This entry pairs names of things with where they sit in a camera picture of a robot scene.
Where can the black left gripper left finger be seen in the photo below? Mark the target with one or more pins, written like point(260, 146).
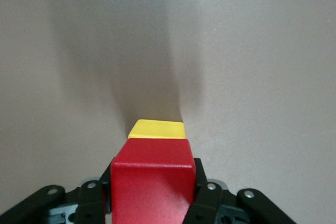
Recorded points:
point(89, 200)

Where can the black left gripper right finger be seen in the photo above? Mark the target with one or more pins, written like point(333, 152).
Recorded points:
point(218, 205)

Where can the red cube block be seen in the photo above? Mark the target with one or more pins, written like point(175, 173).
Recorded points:
point(152, 182)

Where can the yellow cube block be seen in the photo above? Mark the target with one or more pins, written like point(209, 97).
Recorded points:
point(157, 129)

